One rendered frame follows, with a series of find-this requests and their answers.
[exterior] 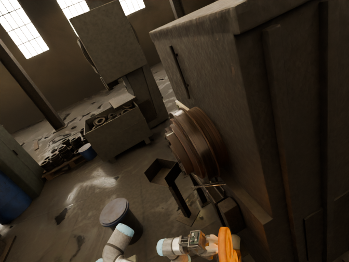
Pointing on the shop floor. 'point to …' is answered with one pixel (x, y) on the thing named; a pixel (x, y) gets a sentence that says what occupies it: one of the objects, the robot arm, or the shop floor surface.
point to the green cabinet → (20, 165)
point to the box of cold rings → (116, 131)
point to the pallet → (51, 166)
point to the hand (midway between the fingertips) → (224, 245)
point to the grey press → (119, 58)
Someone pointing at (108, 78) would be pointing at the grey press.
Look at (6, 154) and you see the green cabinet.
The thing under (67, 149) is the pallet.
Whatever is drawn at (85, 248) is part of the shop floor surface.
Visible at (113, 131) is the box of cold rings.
